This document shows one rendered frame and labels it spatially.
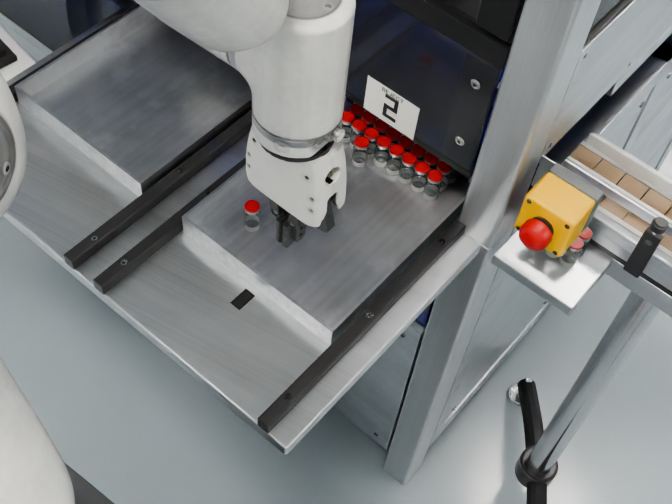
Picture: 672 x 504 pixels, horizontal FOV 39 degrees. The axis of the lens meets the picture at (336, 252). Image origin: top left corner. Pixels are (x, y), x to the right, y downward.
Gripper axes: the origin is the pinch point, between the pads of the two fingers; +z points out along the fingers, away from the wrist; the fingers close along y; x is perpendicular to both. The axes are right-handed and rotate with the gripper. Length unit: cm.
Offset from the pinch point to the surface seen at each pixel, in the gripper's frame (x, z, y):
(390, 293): -12.3, 20.3, -7.2
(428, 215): -27.1, 22.1, -2.6
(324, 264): -10.9, 22.1, 2.7
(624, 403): -78, 110, -38
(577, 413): -43, 68, -33
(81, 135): -2.4, 18.8, 40.1
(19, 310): -2, 110, 81
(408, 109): -27.9, 6.5, 4.3
